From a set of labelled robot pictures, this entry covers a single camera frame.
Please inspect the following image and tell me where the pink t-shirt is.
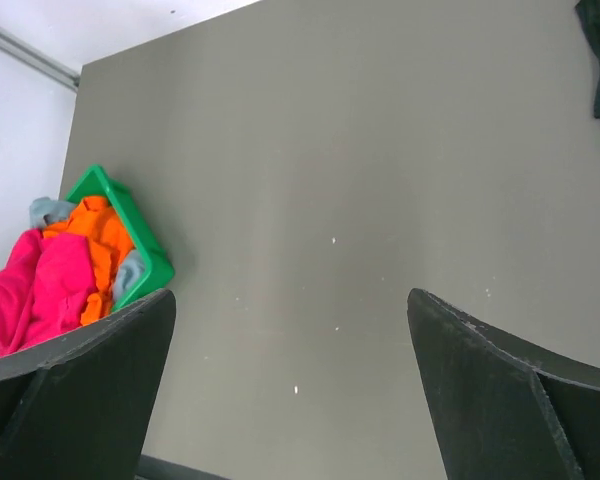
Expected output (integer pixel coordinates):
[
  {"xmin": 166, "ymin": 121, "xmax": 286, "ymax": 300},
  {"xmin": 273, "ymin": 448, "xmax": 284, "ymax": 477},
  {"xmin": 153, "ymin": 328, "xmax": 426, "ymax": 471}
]
[{"xmin": 0, "ymin": 229, "xmax": 96, "ymax": 358}]

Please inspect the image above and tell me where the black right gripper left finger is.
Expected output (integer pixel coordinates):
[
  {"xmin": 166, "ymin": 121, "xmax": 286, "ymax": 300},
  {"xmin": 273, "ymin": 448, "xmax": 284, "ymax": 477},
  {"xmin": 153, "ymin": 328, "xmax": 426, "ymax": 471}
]
[{"xmin": 0, "ymin": 289, "xmax": 176, "ymax": 479}]

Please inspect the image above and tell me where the green plastic bin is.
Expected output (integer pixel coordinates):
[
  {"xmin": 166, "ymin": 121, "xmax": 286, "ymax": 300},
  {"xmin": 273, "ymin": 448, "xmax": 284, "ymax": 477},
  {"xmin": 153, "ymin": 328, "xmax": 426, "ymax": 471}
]
[{"xmin": 65, "ymin": 164, "xmax": 175, "ymax": 312}]

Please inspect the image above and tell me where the grey t-shirt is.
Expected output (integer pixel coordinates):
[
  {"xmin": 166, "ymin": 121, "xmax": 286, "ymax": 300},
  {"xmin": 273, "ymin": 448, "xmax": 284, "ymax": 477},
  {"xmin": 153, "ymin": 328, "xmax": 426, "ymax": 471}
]
[{"xmin": 29, "ymin": 197, "xmax": 77, "ymax": 229}]

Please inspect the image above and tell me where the left aluminium frame post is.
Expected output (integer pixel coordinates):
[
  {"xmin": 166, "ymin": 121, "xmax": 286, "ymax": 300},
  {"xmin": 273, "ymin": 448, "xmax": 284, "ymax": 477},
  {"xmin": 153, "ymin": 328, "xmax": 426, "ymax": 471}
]
[{"xmin": 0, "ymin": 26, "xmax": 81, "ymax": 92}]

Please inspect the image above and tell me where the orange t-shirt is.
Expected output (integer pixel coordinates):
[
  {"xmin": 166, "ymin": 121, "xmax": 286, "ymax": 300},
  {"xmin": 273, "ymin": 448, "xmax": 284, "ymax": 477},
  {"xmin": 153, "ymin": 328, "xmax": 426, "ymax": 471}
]
[{"xmin": 42, "ymin": 195, "xmax": 134, "ymax": 326}]

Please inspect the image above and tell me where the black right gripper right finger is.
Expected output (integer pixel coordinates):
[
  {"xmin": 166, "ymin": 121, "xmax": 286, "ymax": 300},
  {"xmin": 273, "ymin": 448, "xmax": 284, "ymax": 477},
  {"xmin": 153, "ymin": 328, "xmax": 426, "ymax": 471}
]
[{"xmin": 407, "ymin": 289, "xmax": 600, "ymax": 479}]

